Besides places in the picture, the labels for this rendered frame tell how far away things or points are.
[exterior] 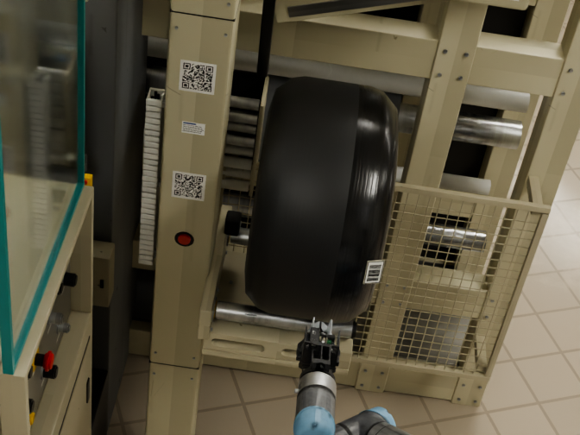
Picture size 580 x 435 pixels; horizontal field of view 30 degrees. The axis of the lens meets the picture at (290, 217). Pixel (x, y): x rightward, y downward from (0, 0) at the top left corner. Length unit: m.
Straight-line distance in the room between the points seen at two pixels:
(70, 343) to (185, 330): 0.36
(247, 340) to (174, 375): 0.34
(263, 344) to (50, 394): 0.53
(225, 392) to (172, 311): 0.96
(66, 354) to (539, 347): 2.05
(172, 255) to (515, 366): 1.72
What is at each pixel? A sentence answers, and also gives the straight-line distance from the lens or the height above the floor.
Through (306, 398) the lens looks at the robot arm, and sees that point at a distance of 2.07.
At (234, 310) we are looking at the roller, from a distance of 2.59.
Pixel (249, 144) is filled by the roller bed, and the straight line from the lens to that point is 2.85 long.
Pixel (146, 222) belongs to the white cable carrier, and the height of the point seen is 1.09.
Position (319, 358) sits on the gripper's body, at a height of 1.18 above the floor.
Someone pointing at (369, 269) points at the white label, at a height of 1.21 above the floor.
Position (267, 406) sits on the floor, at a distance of 3.61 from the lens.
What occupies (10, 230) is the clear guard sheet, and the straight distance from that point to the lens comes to 1.80.
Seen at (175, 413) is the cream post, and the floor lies 0.43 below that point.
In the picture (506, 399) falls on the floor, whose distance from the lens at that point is 3.83.
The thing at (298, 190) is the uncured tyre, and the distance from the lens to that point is 2.26.
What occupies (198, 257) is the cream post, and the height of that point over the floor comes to 1.01.
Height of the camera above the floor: 2.75
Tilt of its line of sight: 40 degrees down
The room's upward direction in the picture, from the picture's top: 9 degrees clockwise
